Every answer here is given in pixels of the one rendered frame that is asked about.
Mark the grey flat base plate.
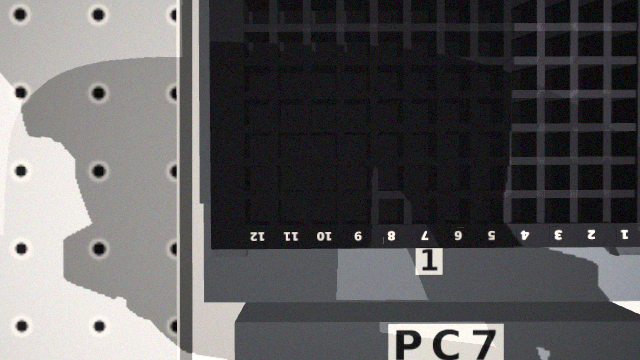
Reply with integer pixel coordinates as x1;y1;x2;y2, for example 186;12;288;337
0;0;177;360

